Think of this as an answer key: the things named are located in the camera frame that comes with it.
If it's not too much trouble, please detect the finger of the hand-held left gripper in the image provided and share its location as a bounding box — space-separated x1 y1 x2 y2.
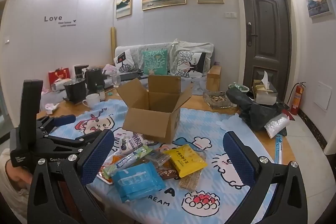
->
46 129 106 153
37 114 76 132

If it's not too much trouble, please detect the clear brown snack packet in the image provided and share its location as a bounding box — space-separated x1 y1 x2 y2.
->
147 150 172 165

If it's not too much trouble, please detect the orange snack packet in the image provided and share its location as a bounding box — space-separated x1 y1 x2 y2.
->
98 154 124 185

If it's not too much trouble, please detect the red fire extinguisher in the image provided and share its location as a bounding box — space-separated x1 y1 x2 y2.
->
289 81 306 116

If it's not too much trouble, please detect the large white tree pillow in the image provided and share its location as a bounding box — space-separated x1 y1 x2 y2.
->
171 50 206 77

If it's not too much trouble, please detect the white mug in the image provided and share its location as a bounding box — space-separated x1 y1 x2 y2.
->
82 93 100 108

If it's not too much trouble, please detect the dark brown snack packet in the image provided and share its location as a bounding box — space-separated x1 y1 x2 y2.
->
155 160 181 180

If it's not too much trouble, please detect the small framed wall picture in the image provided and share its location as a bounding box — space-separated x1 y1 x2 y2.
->
116 0 132 19

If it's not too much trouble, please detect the pink plastic bag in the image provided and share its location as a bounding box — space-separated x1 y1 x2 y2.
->
103 63 117 75

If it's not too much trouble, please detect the white wall access panel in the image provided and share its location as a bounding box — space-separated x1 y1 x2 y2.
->
314 81 332 110

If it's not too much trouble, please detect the black kettle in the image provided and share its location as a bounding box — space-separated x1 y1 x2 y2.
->
85 68 107 92

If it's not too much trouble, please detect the black wall lettering sticker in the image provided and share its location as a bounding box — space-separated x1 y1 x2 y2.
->
44 15 77 28

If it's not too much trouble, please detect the white purple snack packet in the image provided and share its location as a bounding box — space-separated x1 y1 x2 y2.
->
119 134 158 154

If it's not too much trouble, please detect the brown cardboard box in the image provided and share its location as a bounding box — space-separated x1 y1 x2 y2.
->
116 75 194 144

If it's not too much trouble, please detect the teal patterned pillow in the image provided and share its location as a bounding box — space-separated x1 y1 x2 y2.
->
142 50 168 75

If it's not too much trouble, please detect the grey covered sofa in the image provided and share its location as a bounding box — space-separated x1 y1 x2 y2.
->
115 42 214 78

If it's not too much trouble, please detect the clear plastic bag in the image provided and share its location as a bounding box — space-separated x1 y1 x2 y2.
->
264 112 291 138

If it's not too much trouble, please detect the clear cracker packet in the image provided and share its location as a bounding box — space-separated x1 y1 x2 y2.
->
178 168 203 191

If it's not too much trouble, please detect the yellow snack packet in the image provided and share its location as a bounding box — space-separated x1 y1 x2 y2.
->
163 144 208 178

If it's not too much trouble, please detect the green bowl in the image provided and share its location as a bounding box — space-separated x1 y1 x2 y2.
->
228 83 250 93

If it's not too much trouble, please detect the black coffee machine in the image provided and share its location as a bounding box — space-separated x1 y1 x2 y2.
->
74 65 90 80

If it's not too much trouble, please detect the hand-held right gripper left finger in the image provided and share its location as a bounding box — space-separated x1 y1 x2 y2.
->
27 129 115 224

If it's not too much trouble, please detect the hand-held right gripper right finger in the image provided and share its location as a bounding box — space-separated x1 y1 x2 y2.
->
223 131 308 224

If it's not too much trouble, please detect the dark brown door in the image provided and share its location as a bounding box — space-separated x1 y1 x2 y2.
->
241 0 292 111

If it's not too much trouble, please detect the black plastic bag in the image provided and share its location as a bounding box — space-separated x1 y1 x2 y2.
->
226 88 289 132

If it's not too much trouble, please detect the blue snack packet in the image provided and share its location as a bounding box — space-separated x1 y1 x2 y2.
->
112 162 166 203

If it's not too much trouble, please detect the red gift bag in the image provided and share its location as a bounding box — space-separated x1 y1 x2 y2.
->
48 68 71 85

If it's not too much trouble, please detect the blue cartoon printed blanket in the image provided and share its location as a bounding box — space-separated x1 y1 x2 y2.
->
50 99 263 224

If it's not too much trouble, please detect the door lock handle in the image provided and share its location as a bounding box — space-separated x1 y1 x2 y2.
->
246 22 258 46

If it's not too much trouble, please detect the white box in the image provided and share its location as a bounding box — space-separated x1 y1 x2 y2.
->
256 90 279 106

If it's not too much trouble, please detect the gold tissue box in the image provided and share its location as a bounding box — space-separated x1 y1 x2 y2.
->
253 70 276 94

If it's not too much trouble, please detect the green white snack packet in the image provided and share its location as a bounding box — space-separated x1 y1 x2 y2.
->
100 145 153 178

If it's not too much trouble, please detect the white pillow black tree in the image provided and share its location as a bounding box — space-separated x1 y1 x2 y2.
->
113 49 135 73

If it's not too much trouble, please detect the yellow rolled mat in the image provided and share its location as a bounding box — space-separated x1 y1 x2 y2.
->
110 27 118 64

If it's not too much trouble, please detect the small cardboard box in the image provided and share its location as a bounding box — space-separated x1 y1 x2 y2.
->
206 65 222 92

